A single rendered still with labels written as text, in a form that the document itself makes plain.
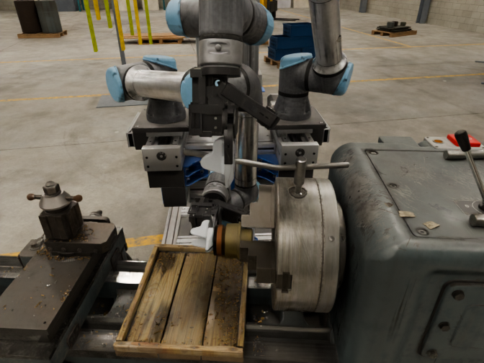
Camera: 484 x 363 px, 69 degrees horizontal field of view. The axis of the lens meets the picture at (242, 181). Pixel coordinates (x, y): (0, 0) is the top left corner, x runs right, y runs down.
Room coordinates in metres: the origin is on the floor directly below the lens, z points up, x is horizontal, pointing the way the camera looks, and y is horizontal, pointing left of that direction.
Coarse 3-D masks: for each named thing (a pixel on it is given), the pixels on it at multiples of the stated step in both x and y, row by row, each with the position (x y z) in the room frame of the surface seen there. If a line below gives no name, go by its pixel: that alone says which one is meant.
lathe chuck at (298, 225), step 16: (288, 192) 0.64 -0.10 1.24; (288, 208) 0.60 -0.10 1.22; (304, 208) 0.60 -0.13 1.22; (320, 208) 0.60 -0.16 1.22; (288, 224) 0.57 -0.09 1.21; (304, 224) 0.57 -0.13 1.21; (320, 224) 0.57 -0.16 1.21; (272, 240) 0.72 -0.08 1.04; (288, 240) 0.55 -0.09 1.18; (304, 240) 0.55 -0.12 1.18; (320, 240) 0.54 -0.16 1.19; (288, 256) 0.53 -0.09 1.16; (304, 256) 0.53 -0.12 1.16; (320, 256) 0.53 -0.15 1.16; (304, 272) 0.51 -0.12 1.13; (320, 272) 0.51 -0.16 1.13; (272, 288) 0.60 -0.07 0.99; (304, 288) 0.51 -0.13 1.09; (320, 288) 0.50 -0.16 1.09; (272, 304) 0.57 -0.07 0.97; (288, 304) 0.51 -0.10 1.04; (304, 304) 0.51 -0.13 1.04
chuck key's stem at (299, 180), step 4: (300, 156) 0.64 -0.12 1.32; (296, 160) 0.63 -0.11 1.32; (300, 160) 0.63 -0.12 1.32; (304, 160) 0.63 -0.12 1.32; (296, 164) 0.63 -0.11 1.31; (300, 164) 0.63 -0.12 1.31; (304, 164) 0.63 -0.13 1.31; (300, 168) 0.63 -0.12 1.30; (304, 168) 0.63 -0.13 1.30; (296, 172) 0.63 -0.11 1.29; (300, 172) 0.63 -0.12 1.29; (304, 172) 0.63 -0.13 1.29; (296, 176) 0.63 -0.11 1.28; (300, 176) 0.63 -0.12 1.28; (304, 176) 0.63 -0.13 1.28; (296, 180) 0.63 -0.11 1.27; (300, 180) 0.63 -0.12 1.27; (304, 180) 0.64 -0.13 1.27; (296, 184) 0.63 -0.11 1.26; (300, 184) 0.63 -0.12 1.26; (296, 188) 0.64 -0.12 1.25; (300, 188) 0.64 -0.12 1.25; (296, 192) 0.64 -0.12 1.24; (300, 192) 0.64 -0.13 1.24
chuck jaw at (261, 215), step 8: (264, 192) 0.73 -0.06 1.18; (272, 192) 0.72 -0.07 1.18; (264, 200) 0.71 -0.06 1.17; (272, 200) 0.71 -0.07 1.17; (256, 208) 0.70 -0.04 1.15; (264, 208) 0.70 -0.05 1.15; (272, 208) 0.70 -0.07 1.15; (248, 216) 0.69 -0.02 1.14; (256, 216) 0.69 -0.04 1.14; (264, 216) 0.69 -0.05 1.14; (272, 216) 0.69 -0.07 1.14; (248, 224) 0.68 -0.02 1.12; (256, 224) 0.68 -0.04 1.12; (264, 224) 0.68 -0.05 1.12; (272, 224) 0.68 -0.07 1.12
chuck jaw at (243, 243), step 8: (240, 248) 0.61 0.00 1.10; (248, 248) 0.61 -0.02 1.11; (256, 248) 0.61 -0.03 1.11; (264, 248) 0.61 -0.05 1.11; (272, 248) 0.61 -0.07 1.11; (240, 256) 0.61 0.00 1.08; (248, 256) 0.58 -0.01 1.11; (256, 256) 0.58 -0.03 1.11; (264, 256) 0.58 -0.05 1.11; (272, 256) 0.58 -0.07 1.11; (248, 264) 0.58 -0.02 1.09; (256, 264) 0.55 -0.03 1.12; (264, 264) 0.55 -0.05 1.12; (272, 264) 0.55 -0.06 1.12; (256, 272) 0.53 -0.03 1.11; (264, 272) 0.53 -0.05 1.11; (272, 272) 0.53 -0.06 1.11; (288, 272) 0.52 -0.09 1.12; (256, 280) 0.53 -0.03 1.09; (264, 280) 0.53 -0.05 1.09; (272, 280) 0.53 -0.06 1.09; (280, 280) 0.52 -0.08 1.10; (288, 280) 0.52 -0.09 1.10; (280, 288) 0.51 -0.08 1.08; (288, 288) 0.51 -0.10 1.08
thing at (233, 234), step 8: (232, 224) 0.68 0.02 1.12; (240, 224) 0.68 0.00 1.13; (216, 232) 0.66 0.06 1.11; (224, 232) 0.66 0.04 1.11; (232, 232) 0.65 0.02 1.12; (240, 232) 0.65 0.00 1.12; (248, 232) 0.66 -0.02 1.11; (216, 240) 0.64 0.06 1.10; (224, 240) 0.65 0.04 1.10; (232, 240) 0.64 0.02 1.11; (240, 240) 0.64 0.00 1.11; (248, 240) 0.65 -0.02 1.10; (216, 248) 0.64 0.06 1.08; (224, 248) 0.64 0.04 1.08; (232, 248) 0.63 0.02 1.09; (232, 256) 0.63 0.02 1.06
